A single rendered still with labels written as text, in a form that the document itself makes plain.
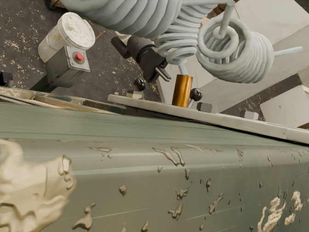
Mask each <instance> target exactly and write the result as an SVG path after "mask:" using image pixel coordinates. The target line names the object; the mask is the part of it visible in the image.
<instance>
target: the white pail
mask: <svg viewBox="0 0 309 232"><path fill-rule="evenodd" d="M52 29H53V30H52ZM52 29H51V30H52V31H51V30H50V31H51V32H49V33H48V34H47V36H46V38H45V39H44V40H43V41H42V42H41V43H40V44H39V46H38V54H39V56H40V58H41V59H42V61H43V62H44V63H46V62H47V61H48V60H49V59H50V58H51V57H52V56H53V55H54V54H55V53H56V52H58V51H59V50H60V49H61V48H62V47H63V46H64V45H66V46H70V47H74V48H78V49H81V50H85V51H86V50H88V49H89V48H90V47H91V46H92V45H94V42H95V40H96V39H97V38H98V37H99V36H101V35H102V34H103V33H104V32H105V31H103V32H102V33H101V34H100V35H99V36H98V37H96V38H95V35H94V32H93V29H92V28H91V26H90V25H89V23H88V22H87V21H86V20H82V19H81V18H80V16H79V15H78V14H75V13H72V12H67V13H65V14H63V15H62V16H61V18H60V19H59V21H58V23H57V25H56V26H54V28H52Z"/></svg>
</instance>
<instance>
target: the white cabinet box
mask: <svg viewBox="0 0 309 232"><path fill-rule="evenodd" d="M260 108H261V110H262V113H263V116H264V118H265V121H266V122H269V123H274V124H280V125H285V126H290V127H295V128H301V129H307V130H308V129H309V88H307V87H305V86H303V85H299V86H297V87H295V88H293V89H291V90H289V91H286V92H284V93H282V94H280V95H278V96H276V97H274V98H272V99H270V100H268V101H266V102H264V103H262V104H260Z"/></svg>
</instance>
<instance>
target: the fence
mask: <svg viewBox="0 0 309 232"><path fill-rule="evenodd" d="M34 100H35V101H39V102H42V103H46V104H51V105H54V106H58V107H62V108H65V109H72V110H83V111H92V112H101V113H110V114H117V113H113V112H109V111H105V110H100V109H96V108H92V107H88V106H84V105H80V104H75V103H71V102H67V101H63V100H59V99H54V98H50V97H47V96H40V95H35V99H34ZM118 115H119V114H118Z"/></svg>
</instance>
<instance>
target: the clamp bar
mask: <svg viewBox="0 0 309 232"><path fill-rule="evenodd" d="M217 6H218V4H212V5H191V6H181V9H180V13H179V15H178V18H176V20H175V22H173V23H172V24H174V25H170V26H169V27H168V29H167V30H166V31H165V32H164V33H163V35H160V36H159V37H158V38H157V42H158V43H159V44H160V46H159V48H158V52H157V53H158V54H160V55H161V56H162V57H165V58H166V60H167V62H168V63H169V64H173V65H178V67H179V70H180V73H181V75H179V74H177V77H176V82H175V87H174V93H173V98H172V104H166V103H160V102H155V101H148V100H143V99H144V95H145V94H144V93H142V92H137V91H132V90H128V91H127V94H126V96H127V97H124V96H118V95H112V94H110V95H108V101H109V102H111V103H115V104H121V105H126V111H125V115H126V116H138V117H147V118H156V119H164V120H173V121H182V122H194V123H202V124H211V125H219V126H223V127H228V128H233V129H238V130H242V131H247V132H251V133H257V134H261V135H266V136H270V137H275V138H279V139H286V140H290V141H295V142H299V143H303V144H308V145H309V130H307V129H301V128H295V127H290V126H285V125H280V124H274V123H269V122H263V121H258V120H257V119H258V113H255V112H250V111H245V110H242V111H240V117H237V116H231V115H226V114H220V113H218V108H219V107H218V106H217V105H214V104H207V103H202V102H199V103H197V108H196V109H194V108H189V107H188V106H189V97H190V91H191V86H192V81H193V77H191V76H188V73H187V71H186V68H185V65H184V64H185V63H187V58H185V57H190V56H192V55H194V54H195V53H196V52H197V49H196V48H195V46H197V44H198V42H197V40H196V39H197V38H198V36H197V33H198V32H199V30H198V28H199V27H200V23H201V22H203V19H204V18H205V17H207V14H208V13H210V12H211V11H212V9H214V8H215V7H217ZM172 39H180V40H177V41H167V40H172ZM169 48H177V49H176V50H174V51H172V52H167V51H165V50H167V49H169ZM0 102H8V103H16V104H28V105H37V106H45V107H52V106H48V105H45V104H40V103H36V102H33V101H29V100H26V99H21V98H18V97H14V96H11V95H7V94H3V93H0Z"/></svg>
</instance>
